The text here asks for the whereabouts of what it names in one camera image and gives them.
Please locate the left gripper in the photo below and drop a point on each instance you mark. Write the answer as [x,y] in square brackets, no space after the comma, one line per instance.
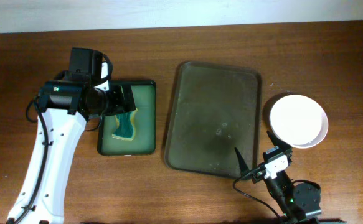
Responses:
[119,106]

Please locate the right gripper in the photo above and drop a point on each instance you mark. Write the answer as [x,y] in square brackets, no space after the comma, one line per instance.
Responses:
[286,148]

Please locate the green and yellow sponge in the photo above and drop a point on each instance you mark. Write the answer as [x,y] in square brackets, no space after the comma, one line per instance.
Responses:
[125,126]

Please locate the white plate top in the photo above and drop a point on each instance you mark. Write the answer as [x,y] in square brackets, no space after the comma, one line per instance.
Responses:
[299,121]

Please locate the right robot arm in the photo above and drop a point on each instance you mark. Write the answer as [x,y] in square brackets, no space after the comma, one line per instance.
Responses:
[299,200]

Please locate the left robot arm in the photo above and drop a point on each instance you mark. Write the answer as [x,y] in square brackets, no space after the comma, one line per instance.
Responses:
[64,106]

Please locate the small dark green tray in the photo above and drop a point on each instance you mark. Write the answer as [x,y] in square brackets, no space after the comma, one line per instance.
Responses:
[144,141]

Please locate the large brown serving tray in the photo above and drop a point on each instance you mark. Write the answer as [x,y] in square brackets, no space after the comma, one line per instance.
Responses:
[215,119]

